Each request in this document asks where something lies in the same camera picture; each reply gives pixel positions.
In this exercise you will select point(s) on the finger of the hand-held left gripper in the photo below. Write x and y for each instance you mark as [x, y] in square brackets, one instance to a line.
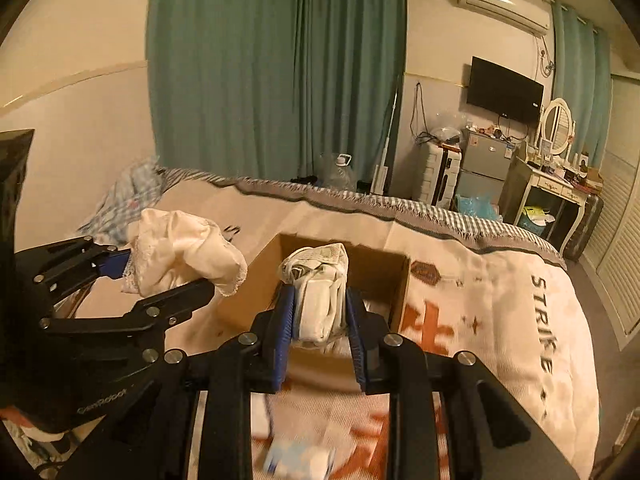
[114, 265]
[150, 312]

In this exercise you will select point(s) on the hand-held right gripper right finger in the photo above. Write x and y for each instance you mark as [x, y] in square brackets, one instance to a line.
[357, 347]

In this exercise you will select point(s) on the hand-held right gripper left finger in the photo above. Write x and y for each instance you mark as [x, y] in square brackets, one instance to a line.
[283, 340]

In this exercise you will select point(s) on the brown cardboard box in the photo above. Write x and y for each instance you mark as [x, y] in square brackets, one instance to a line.
[240, 300]

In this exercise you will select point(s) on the cream lace-trimmed cloth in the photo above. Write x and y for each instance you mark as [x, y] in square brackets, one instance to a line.
[175, 245]

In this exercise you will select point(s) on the white cloth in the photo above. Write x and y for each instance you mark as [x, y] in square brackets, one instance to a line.
[320, 285]

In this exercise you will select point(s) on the blue plaid cloth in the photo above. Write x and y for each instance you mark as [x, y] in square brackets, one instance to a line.
[122, 195]

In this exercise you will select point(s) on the light blue cloth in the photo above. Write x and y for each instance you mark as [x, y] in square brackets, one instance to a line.
[300, 457]

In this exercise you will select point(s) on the bed with cream blanket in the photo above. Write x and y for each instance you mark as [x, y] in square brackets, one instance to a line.
[500, 320]

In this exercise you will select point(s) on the grey striped bedsheet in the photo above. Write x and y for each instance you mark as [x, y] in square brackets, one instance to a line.
[440, 217]

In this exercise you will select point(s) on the small black item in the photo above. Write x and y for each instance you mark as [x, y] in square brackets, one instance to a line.
[305, 179]

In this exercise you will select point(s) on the large clear water bottle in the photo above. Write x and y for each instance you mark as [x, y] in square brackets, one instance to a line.
[337, 174]

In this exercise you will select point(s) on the white stick mop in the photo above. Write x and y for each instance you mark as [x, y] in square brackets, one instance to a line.
[382, 170]

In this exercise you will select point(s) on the blue plastic bag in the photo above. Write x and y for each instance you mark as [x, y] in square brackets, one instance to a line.
[475, 206]

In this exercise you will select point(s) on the white drawer cabinet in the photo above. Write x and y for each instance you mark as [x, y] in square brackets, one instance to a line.
[434, 172]

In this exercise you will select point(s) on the waste bin with yellow bag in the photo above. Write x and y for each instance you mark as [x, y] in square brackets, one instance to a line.
[535, 220]

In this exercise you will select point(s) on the grey mini fridge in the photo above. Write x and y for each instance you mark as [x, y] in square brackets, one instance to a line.
[487, 160]

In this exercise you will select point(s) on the wide green curtain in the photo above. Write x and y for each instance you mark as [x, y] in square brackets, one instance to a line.
[225, 60]

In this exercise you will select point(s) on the clear plastic bag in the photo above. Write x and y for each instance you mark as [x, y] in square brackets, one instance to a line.
[447, 127]

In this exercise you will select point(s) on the white dressing table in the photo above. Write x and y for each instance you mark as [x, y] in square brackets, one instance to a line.
[542, 180]

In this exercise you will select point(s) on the dark brown suitcase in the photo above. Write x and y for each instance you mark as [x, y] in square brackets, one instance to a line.
[590, 225]

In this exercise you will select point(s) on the white louvered wardrobe door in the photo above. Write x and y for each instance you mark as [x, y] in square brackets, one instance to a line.
[617, 210]

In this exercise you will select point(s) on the white oval vanity mirror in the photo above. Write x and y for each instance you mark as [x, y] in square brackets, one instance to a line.
[556, 122]

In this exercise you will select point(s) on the narrow green curtain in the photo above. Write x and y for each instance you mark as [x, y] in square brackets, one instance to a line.
[582, 85]

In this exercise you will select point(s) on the white air conditioner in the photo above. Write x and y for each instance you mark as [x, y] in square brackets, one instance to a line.
[500, 2]

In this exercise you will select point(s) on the black wall television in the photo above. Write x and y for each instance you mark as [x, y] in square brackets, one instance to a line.
[505, 89]

